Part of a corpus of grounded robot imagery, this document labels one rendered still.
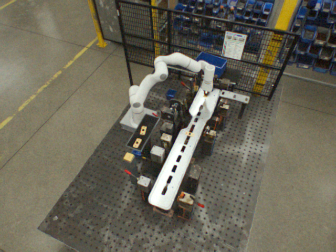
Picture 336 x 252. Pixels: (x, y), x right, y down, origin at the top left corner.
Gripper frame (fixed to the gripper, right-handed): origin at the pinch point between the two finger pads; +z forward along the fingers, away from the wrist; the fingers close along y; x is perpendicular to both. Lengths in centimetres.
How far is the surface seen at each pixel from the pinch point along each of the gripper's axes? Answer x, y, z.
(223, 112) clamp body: -7.9, 21.2, 11.0
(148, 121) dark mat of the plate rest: -59, -34, -7
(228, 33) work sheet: 54, 3, -33
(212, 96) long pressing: 7.1, 6.0, 9.1
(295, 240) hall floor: -65, 130, 108
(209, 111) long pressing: -14.1, 8.4, 9.0
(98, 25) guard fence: 163, -246, 69
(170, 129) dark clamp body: -53, -16, 2
